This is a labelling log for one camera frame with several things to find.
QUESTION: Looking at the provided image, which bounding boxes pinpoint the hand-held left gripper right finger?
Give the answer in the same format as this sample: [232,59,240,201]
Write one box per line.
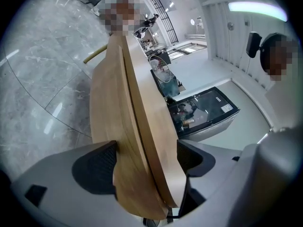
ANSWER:
[170,140,242,227]

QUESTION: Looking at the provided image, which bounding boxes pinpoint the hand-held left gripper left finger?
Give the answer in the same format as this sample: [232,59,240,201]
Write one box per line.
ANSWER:
[9,140,143,227]

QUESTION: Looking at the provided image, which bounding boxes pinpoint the oval wooden table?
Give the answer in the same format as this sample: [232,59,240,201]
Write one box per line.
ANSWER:
[82,31,188,209]

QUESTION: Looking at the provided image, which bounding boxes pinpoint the black glass-door fridge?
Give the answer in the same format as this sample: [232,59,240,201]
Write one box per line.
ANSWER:
[167,86,240,143]

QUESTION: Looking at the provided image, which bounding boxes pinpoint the person's white shirt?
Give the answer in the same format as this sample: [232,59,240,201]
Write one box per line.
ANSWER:
[264,79,303,137]

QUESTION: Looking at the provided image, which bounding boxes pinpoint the clear water jug red label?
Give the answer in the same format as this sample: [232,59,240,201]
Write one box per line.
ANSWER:
[151,59,170,80]

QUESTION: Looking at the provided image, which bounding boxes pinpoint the person's head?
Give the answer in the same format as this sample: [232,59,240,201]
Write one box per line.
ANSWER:
[259,33,299,82]

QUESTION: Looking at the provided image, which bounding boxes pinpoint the black mezzanine railing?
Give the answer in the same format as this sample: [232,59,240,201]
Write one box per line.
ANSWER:
[146,0,180,44]

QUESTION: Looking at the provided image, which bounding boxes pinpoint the white ceiling tube light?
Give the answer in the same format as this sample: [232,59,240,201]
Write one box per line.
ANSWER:
[228,1,288,23]

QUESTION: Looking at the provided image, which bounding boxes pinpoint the gold wire side table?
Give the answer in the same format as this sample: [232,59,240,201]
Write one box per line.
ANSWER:
[149,54,171,84]

